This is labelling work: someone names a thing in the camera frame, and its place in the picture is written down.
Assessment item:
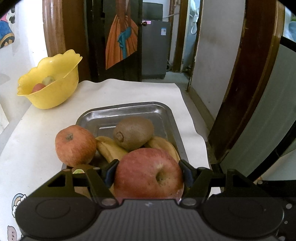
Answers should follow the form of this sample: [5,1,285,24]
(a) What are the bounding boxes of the large brown door frame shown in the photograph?
[208,0,286,163]

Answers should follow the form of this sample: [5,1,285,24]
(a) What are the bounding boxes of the large red cherry tomato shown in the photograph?
[32,83,47,93]

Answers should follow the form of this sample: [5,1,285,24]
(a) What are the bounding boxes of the dark red apple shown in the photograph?
[113,148,185,201]

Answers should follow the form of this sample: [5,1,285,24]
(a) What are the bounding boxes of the grey washing machine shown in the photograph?
[142,2,171,80]

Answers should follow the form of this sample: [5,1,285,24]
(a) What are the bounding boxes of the wooden door frame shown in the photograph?
[42,0,90,81]

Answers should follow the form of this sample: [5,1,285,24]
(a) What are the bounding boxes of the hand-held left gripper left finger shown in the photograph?
[28,159,119,208]

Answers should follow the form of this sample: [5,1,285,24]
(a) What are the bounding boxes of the plain brown kiwi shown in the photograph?
[113,116,154,150]

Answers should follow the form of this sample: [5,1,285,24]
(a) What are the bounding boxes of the yellow plastic bowl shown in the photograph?
[17,49,83,109]

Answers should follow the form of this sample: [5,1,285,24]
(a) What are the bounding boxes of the brown hallway door frame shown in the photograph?
[172,0,189,73]

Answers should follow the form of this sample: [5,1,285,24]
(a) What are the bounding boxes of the kiwi with sticker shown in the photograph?
[69,164,94,198]

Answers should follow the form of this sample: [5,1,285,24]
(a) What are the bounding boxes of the metal tray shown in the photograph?
[61,101,189,172]

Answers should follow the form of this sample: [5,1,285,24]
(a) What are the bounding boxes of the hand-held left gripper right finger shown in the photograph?
[179,160,271,207]

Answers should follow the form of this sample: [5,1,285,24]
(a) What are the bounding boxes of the orange-red apple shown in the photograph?
[55,125,97,167]

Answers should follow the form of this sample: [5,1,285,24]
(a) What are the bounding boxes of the white appliance panel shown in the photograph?
[220,43,296,181]

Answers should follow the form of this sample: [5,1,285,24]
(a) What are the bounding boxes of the yellow banana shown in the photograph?
[144,136,181,163]
[95,136,129,164]

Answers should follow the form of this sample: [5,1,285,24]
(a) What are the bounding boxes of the white printed table cover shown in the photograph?
[0,79,212,241]

